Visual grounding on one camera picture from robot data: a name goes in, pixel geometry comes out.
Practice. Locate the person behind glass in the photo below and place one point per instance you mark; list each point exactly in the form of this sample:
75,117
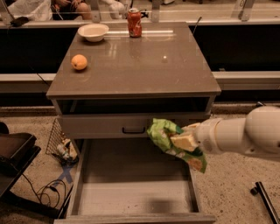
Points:
70,9

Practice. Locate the orange fruit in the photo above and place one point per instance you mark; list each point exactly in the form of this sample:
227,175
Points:
79,62

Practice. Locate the black bar on floor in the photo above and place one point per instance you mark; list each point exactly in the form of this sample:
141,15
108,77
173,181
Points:
259,189

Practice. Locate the open bottom drawer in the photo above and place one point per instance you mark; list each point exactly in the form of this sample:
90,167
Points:
131,181

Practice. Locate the white bowl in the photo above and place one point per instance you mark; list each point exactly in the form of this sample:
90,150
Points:
93,32

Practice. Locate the wire basket with trash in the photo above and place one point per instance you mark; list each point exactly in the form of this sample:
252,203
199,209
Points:
60,147

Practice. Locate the orange soda can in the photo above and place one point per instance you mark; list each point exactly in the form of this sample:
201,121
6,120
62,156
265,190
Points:
134,23

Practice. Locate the closed drawer with black handle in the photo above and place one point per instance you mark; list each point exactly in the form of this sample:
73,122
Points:
120,125

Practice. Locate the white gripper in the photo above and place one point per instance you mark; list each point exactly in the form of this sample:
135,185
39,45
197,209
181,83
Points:
206,136

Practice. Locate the black tray stand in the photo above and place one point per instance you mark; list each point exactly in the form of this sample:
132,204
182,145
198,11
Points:
16,153

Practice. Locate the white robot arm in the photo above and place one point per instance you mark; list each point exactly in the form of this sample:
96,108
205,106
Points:
257,135

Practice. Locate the grey drawer cabinet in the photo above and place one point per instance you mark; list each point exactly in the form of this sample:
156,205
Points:
163,71

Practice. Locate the green rice chip bag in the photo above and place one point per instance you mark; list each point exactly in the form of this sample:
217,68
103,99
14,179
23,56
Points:
160,133

